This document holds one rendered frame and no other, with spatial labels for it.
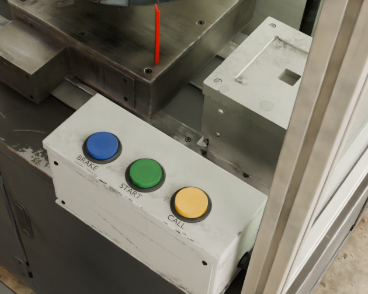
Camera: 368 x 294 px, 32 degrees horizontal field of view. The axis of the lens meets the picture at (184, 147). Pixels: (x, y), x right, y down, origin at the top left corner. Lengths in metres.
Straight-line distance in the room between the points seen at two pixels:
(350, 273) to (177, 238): 1.08
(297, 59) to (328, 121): 0.43
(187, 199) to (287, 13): 0.59
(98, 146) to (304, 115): 0.34
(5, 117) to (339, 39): 0.69
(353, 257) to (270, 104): 1.01
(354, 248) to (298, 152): 1.28
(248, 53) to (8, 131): 0.40
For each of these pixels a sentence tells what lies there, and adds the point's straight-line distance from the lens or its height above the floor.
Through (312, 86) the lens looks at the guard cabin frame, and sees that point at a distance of 0.52.
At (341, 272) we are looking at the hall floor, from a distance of 1.81.
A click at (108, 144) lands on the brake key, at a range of 0.82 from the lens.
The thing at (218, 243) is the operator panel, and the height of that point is 0.90.
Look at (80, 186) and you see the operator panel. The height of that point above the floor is 0.85.
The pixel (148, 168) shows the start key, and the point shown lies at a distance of 0.79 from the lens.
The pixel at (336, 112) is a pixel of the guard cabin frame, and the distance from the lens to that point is 0.53.
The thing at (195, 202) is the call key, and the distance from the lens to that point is 0.77.
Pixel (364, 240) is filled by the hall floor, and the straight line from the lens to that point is 1.88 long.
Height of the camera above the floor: 1.55
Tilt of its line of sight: 52 degrees down
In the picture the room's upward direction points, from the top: 5 degrees clockwise
